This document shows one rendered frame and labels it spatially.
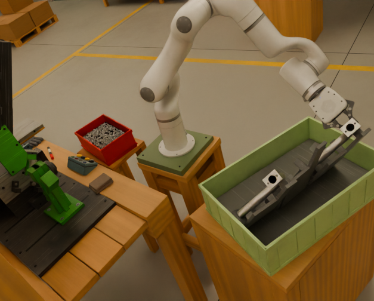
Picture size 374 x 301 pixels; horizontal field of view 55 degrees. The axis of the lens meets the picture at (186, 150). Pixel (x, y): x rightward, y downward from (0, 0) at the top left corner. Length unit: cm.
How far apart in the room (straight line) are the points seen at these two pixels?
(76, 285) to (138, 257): 115
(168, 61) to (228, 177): 54
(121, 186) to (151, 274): 92
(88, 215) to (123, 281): 95
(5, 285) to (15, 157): 72
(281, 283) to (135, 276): 134
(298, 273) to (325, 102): 60
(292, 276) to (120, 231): 69
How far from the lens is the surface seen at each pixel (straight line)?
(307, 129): 177
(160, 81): 155
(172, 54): 149
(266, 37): 133
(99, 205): 168
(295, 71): 138
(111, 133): 213
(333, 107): 135
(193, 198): 181
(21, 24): 794
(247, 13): 131
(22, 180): 187
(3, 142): 182
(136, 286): 248
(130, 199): 163
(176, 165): 173
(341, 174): 162
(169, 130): 173
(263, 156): 163
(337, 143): 148
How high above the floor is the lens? 198
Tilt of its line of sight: 38 degrees down
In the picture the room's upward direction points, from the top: 18 degrees counter-clockwise
